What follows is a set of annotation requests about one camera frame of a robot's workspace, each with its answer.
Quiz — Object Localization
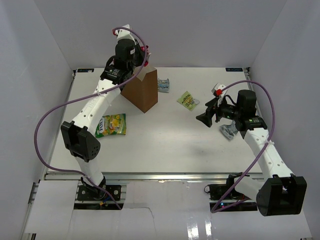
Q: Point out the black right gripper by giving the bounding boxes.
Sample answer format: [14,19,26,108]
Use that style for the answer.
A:
[196,95,242,128]

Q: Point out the silver blue snack packet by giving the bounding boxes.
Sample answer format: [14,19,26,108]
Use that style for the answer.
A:
[219,121,238,140]

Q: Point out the green Fox's candy bag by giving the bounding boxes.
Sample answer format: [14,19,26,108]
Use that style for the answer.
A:
[95,113,127,138]

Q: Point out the red pink snack packet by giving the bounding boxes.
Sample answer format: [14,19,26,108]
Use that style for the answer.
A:
[140,45,151,67]

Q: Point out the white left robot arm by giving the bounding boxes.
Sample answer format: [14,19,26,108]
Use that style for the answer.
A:
[60,39,149,200]

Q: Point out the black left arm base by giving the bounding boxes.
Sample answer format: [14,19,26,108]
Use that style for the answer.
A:
[76,184,122,202]

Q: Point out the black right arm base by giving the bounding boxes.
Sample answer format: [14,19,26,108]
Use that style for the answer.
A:
[206,174,258,212]

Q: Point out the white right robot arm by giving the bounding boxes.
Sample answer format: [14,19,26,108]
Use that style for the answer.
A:
[196,89,307,216]

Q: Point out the brown paper bag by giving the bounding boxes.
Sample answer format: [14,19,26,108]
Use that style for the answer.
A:
[121,64,158,113]

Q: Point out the green yellow snack packet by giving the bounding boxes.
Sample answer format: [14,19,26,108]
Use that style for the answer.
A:
[177,91,200,111]

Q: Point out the blue white snack packet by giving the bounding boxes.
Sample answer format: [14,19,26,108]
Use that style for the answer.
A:
[157,78,170,93]

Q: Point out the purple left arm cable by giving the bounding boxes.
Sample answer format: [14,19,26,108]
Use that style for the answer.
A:
[33,26,148,210]

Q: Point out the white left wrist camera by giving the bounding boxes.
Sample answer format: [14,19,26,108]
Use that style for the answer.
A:
[112,29,134,41]

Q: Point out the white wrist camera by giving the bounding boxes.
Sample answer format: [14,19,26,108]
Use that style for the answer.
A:
[211,82,227,107]
[112,29,134,41]

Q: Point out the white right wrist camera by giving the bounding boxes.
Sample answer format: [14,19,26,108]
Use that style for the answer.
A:
[211,82,227,107]

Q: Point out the aluminium table frame rail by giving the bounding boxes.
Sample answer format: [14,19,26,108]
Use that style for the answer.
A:
[27,67,286,208]

